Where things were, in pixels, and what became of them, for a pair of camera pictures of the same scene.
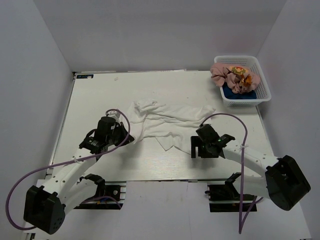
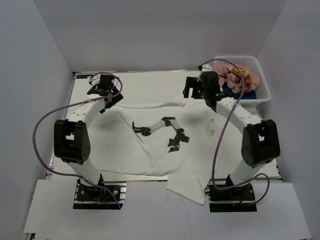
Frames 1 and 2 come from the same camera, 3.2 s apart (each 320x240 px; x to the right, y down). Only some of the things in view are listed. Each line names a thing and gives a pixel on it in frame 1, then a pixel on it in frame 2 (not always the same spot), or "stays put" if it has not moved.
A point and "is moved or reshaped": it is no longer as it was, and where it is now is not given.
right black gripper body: x=204 y=150 → x=199 y=92
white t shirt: x=169 y=124 is moved or reshaped
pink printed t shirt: x=239 y=79 stays put
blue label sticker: x=85 y=76 stays put
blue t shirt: x=229 y=94 stays put
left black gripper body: x=119 y=135 → x=115 y=99
